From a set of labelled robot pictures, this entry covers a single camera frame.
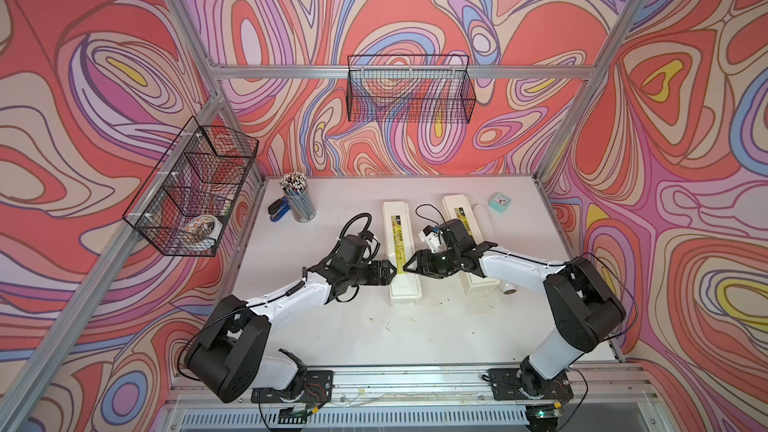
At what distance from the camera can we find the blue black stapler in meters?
1.07

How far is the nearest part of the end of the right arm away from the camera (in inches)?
26.7

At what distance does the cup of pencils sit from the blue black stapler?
46 mm

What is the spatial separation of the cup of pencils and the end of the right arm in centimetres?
42

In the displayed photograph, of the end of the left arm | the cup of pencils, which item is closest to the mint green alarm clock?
the end of the left arm

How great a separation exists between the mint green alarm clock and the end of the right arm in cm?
42

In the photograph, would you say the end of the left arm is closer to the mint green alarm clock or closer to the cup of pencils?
the cup of pencils

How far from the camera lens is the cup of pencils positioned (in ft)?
3.12

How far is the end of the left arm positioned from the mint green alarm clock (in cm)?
52

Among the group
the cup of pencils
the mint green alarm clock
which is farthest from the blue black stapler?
the mint green alarm clock

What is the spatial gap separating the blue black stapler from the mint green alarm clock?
0.76 metres

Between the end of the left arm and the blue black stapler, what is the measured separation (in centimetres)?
44

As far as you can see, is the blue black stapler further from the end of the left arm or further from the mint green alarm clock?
the mint green alarm clock

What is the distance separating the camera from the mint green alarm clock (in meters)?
1.11
